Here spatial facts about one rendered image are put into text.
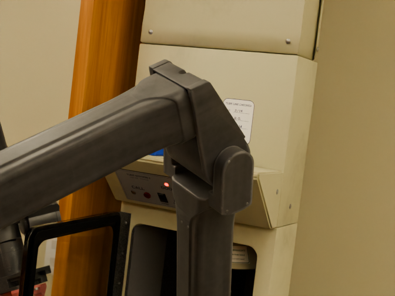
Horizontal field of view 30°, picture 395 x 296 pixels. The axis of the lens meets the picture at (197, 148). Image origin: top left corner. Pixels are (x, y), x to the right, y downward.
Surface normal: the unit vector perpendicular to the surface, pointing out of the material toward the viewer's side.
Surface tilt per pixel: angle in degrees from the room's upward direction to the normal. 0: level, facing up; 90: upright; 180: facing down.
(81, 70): 90
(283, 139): 90
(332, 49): 90
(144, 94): 34
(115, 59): 90
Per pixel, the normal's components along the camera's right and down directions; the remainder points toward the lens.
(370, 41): -0.45, 0.00
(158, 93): -0.15, -0.83
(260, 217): -0.40, 0.70
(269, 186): 0.89, 0.13
